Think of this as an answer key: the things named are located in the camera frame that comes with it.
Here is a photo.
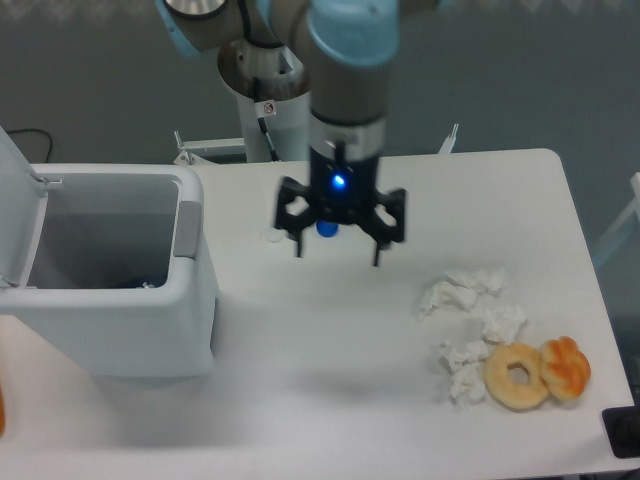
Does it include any white trash can body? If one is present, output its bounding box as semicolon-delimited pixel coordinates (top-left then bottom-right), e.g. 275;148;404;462
1;164;218;378

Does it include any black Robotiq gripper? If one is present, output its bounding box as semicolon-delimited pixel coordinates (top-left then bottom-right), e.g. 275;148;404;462
273;148;407;267

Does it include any middle crumpled white tissue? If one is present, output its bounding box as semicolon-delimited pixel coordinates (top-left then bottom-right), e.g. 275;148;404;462
482;306;527;345

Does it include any white metal frame at right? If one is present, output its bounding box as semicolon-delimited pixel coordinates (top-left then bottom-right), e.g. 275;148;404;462
592;173;639;270

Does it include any orange glazed twisted bread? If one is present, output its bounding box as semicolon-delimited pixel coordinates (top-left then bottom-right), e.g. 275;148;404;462
539;336;591;401

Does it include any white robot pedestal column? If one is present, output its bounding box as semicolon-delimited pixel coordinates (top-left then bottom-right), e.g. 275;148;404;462
217;39;311;138

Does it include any crumpled white tissue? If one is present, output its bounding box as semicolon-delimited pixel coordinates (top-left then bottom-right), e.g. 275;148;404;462
482;306;527;345
432;340;489;411
416;269;509;322

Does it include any upper crumpled white tissue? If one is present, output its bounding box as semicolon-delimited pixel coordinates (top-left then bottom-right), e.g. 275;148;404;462
416;269;509;322

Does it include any blue bottle cap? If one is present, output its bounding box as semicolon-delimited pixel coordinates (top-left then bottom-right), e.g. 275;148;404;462
316;221;339;238

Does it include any lower crumpled white tissue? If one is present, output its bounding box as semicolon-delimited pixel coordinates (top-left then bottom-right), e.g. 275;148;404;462
432;340;489;411

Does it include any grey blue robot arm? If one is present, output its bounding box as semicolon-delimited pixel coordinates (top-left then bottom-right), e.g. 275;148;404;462
156;1;406;252

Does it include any black device at table corner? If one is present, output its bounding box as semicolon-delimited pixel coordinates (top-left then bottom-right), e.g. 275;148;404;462
602;406;639;459

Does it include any plain ring donut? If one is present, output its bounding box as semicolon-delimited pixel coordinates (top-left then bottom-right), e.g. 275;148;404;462
483;343;549;410

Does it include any black cable on floor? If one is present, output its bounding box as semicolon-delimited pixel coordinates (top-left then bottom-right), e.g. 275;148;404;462
5;128;54;164

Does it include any white trash can lid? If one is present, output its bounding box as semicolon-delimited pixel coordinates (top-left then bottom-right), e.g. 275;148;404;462
1;130;48;289

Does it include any black cable on pedestal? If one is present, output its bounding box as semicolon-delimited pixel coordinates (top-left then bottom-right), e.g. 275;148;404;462
251;75;281;162

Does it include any orange object at left edge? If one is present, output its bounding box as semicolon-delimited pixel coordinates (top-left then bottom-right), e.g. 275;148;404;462
0;386;7;438

